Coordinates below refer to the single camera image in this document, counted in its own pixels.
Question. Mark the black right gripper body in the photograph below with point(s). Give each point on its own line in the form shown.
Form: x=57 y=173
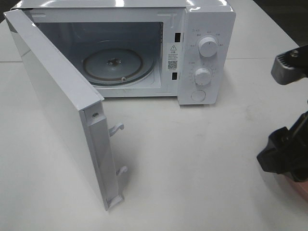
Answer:
x=300 y=144

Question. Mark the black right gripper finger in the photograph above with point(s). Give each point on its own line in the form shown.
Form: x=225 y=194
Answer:
x=281 y=154

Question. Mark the pink round plate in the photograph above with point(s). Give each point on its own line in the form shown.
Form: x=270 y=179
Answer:
x=298 y=191

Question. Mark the white timer knob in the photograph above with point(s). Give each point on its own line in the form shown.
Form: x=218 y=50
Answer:
x=202 y=76

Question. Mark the white microwave door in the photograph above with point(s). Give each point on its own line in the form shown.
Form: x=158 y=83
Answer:
x=72 y=105

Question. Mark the white upper power knob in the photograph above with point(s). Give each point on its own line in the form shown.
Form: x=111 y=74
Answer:
x=207 y=46

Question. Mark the white microwave oven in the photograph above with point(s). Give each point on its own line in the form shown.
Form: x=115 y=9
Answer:
x=79 y=28

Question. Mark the white warning label sticker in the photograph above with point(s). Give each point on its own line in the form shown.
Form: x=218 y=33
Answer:
x=173 y=53

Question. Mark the glass microwave turntable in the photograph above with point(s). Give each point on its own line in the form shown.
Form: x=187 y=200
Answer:
x=112 y=66

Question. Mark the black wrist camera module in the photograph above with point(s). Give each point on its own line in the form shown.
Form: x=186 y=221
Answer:
x=291 y=66

